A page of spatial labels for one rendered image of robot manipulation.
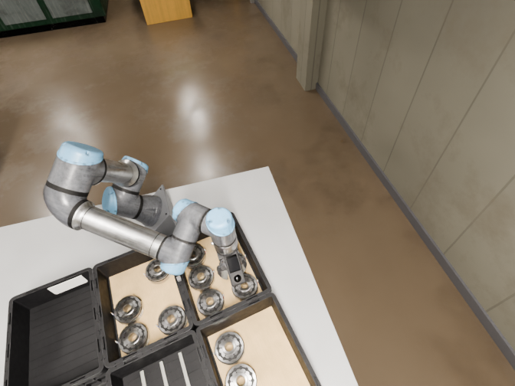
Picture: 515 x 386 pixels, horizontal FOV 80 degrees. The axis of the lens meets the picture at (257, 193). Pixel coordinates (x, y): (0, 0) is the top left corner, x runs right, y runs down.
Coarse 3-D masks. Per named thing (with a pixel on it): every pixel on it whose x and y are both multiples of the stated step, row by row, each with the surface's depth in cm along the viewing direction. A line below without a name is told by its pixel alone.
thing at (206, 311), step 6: (204, 294) 119; (210, 294) 118; (216, 294) 118; (198, 300) 117; (216, 300) 117; (222, 300) 116; (198, 306) 115; (204, 306) 115; (216, 306) 115; (204, 312) 114; (210, 312) 114
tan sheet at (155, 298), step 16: (128, 272) 129; (144, 272) 129; (112, 288) 125; (128, 288) 125; (144, 288) 124; (160, 288) 124; (176, 288) 124; (144, 304) 120; (160, 304) 120; (176, 304) 120; (144, 320) 116; (160, 336) 112
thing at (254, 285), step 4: (244, 276) 122; (248, 276) 122; (252, 276) 122; (252, 280) 121; (256, 280) 121; (252, 284) 120; (256, 284) 120; (232, 288) 119; (236, 288) 119; (252, 288) 119; (256, 288) 119; (236, 292) 119; (240, 292) 118; (244, 292) 118; (248, 292) 118; (252, 292) 118; (240, 296) 117; (244, 296) 117; (248, 296) 117
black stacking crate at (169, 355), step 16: (160, 352) 103; (176, 352) 109; (192, 352) 109; (128, 368) 101; (144, 368) 106; (160, 368) 106; (176, 368) 106; (192, 368) 105; (128, 384) 103; (160, 384) 103; (176, 384) 103; (192, 384) 102
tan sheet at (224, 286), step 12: (204, 240) 137; (216, 252) 133; (240, 252) 133; (204, 264) 130; (216, 264) 129; (216, 276) 126; (228, 276) 126; (216, 288) 123; (228, 288) 123; (228, 300) 120
